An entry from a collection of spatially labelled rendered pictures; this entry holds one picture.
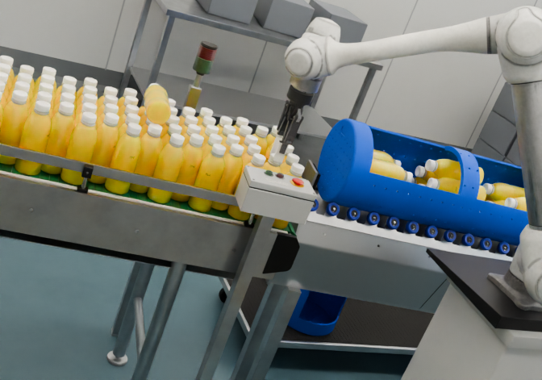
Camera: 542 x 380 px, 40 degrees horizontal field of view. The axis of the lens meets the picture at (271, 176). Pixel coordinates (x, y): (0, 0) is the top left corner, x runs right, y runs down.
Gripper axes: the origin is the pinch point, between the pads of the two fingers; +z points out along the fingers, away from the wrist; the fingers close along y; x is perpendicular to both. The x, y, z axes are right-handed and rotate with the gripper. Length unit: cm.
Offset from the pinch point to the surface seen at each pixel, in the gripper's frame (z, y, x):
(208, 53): -11, 46, 20
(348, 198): 10.8, 0.7, -28.2
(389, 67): 42, 372, -201
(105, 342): 113, 42, 24
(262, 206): 9.7, -21.1, 6.2
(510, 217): 3, -1, -87
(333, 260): 33.4, 0.3, -32.1
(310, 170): 8.9, 12.1, -17.4
